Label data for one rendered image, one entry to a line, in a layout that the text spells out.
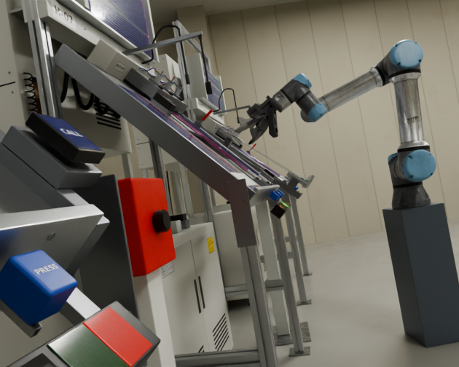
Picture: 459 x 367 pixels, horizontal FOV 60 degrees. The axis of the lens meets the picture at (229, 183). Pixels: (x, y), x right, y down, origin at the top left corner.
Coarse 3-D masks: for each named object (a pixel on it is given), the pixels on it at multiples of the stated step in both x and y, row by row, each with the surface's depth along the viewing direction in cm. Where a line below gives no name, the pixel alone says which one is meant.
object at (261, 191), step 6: (264, 186) 124; (270, 186) 138; (276, 186) 155; (258, 192) 110; (264, 192) 127; (270, 192) 149; (252, 198) 107; (258, 198) 121; (264, 198) 143; (252, 204) 118
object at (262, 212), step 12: (264, 204) 194; (264, 216) 194; (264, 228) 194; (264, 240) 194; (264, 252) 194; (276, 264) 193; (276, 276) 193; (276, 300) 193; (276, 312) 193; (276, 324) 193; (288, 324) 193; (300, 324) 203; (276, 336) 192; (288, 336) 190
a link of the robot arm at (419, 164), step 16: (400, 48) 149; (416, 48) 148; (384, 64) 160; (400, 64) 148; (416, 64) 147; (400, 80) 152; (416, 80) 151; (400, 96) 152; (416, 96) 150; (400, 112) 153; (416, 112) 150; (400, 128) 154; (416, 128) 150; (400, 144) 156; (416, 144) 149; (400, 160) 153; (416, 160) 147; (432, 160) 147; (400, 176) 158; (416, 176) 148
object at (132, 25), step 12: (96, 0) 136; (108, 0) 145; (120, 0) 156; (132, 0) 168; (96, 12) 134; (108, 12) 143; (120, 12) 154; (132, 12) 165; (144, 12) 180; (108, 24) 141; (120, 24) 152; (132, 24) 163; (144, 24) 177; (132, 36) 161; (144, 36) 175
